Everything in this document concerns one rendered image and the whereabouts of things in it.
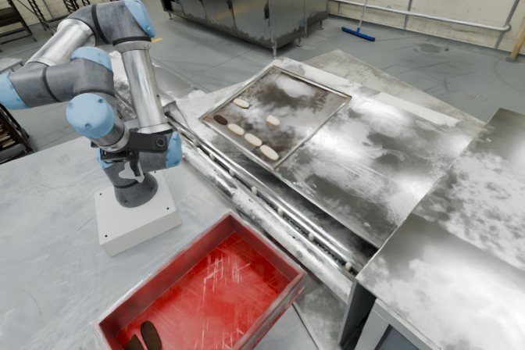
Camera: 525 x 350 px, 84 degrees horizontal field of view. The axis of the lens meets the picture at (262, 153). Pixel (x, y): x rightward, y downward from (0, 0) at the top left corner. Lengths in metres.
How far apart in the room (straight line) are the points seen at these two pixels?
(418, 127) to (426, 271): 0.85
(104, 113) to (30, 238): 0.87
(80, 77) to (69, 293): 0.71
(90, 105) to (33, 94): 0.14
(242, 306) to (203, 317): 0.11
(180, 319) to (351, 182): 0.68
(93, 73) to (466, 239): 0.71
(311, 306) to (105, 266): 0.67
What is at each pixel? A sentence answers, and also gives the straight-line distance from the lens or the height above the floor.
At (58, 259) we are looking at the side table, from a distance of 1.27.
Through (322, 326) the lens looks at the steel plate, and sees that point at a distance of 0.91.
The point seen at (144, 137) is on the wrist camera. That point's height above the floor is 1.25.
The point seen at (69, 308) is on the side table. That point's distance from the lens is 1.14.
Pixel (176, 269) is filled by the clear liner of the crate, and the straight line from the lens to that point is 0.97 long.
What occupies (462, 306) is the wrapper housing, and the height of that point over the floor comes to 1.30.
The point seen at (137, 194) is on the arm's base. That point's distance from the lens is 1.11.
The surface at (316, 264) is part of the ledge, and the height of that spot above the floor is 0.86.
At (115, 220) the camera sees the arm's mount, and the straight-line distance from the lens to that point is 1.15.
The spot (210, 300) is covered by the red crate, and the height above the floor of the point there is 0.82.
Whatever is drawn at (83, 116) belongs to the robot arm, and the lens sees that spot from 0.63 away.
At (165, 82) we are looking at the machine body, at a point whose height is 0.82.
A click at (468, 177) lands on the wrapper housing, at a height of 1.30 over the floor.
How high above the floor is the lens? 1.69
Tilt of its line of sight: 42 degrees down
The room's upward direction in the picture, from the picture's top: 7 degrees counter-clockwise
